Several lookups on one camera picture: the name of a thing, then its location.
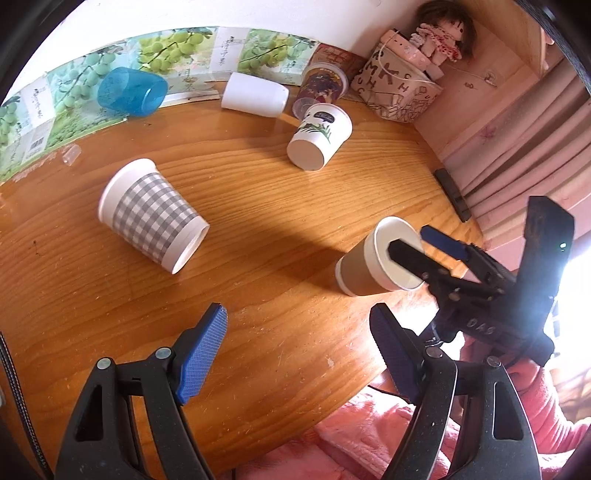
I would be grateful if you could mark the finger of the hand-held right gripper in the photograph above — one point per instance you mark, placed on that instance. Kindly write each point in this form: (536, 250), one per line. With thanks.
(411, 258)
(443, 240)

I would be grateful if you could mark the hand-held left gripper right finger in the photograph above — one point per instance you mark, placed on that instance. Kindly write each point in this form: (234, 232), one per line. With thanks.
(392, 346)

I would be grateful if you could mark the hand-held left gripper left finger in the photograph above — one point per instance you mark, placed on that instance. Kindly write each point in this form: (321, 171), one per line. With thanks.
(203, 350)

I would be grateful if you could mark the brown paper cup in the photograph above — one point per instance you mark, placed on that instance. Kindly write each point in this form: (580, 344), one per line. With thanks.
(360, 272)

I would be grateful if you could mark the person's right forearm pink sleeve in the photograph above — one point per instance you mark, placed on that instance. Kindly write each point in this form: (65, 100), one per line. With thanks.
(545, 406)

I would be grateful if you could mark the grey checked paper cup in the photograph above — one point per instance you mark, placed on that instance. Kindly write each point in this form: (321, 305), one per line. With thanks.
(152, 212)

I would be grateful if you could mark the white cup with leaf print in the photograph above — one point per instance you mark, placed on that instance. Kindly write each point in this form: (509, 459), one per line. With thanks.
(321, 134)

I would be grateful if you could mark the small clear plastic cup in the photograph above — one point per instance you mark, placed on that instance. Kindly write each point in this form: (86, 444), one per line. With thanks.
(302, 108)

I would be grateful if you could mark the plain white cup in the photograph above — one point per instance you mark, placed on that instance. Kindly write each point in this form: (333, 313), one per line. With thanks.
(254, 94)

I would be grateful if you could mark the blue plastic cup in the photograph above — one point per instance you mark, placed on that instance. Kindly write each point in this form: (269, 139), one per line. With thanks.
(127, 94)

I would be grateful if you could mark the person's right hand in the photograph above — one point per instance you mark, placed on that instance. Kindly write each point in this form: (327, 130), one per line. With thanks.
(473, 350)

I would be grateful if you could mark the black bar on table edge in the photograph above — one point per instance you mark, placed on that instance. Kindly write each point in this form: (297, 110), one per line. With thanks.
(453, 194)

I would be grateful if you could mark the pink fleece clothing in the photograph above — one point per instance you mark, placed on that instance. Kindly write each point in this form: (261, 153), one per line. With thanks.
(351, 438)

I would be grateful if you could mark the pink curtain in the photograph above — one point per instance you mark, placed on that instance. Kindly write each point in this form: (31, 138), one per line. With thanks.
(526, 152)

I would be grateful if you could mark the wooden shelf panel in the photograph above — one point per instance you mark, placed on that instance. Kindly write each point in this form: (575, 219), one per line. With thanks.
(498, 60)

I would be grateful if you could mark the pink case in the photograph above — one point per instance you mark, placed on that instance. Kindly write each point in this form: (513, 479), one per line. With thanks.
(408, 48)

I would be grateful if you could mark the small white toy figure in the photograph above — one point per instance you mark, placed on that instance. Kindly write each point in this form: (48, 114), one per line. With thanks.
(418, 39)

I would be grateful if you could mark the brown haired doll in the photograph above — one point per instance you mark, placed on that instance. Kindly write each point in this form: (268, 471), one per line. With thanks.
(443, 32)

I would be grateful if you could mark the red printed box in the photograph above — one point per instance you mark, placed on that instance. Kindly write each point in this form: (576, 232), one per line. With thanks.
(334, 56)

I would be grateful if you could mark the small clear plastic piece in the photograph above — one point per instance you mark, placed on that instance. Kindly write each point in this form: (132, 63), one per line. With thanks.
(70, 154)

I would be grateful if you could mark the grape print cardboard box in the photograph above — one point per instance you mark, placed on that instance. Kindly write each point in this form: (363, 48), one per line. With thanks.
(83, 92)

